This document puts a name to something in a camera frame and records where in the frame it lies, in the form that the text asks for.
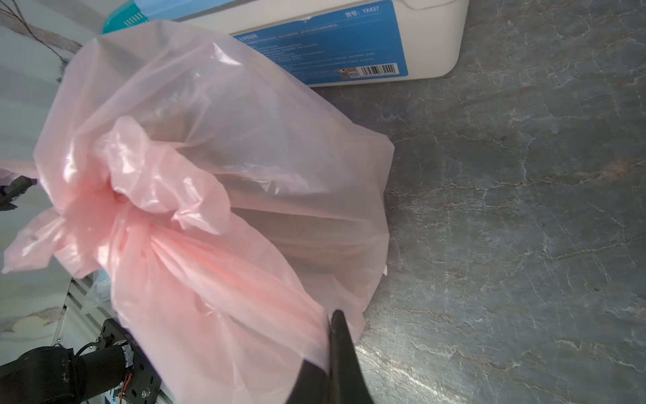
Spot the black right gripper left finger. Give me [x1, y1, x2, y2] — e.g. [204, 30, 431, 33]
[286, 360, 330, 404]

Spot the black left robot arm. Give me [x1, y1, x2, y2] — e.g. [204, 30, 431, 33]
[1, 334, 142, 403]

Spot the pink plastic bag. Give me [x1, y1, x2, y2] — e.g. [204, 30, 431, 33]
[3, 21, 395, 403]

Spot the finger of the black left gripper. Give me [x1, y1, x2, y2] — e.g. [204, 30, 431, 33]
[1, 176, 38, 211]

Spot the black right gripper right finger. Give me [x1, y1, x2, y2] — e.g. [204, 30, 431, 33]
[329, 310, 374, 404]

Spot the teal plastic basket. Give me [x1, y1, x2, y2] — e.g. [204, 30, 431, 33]
[102, 0, 149, 34]

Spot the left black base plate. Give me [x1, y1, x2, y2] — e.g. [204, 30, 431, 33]
[99, 319, 162, 404]

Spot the blue lidded storage box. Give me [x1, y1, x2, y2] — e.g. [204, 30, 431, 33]
[136, 0, 469, 87]

